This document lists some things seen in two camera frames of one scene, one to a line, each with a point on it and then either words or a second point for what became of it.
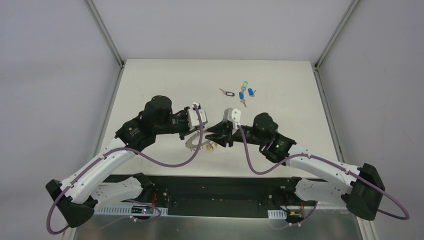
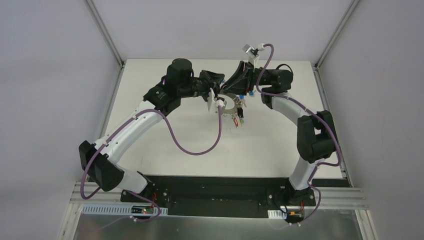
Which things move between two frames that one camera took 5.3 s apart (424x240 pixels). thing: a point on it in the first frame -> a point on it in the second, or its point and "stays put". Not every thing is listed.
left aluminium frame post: x=96 y=15 stays put
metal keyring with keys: x=208 y=144 -> x=237 y=113
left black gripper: x=185 y=124 -> x=205 y=80
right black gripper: x=227 y=134 -> x=247 y=76
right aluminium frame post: x=336 y=33 stays put
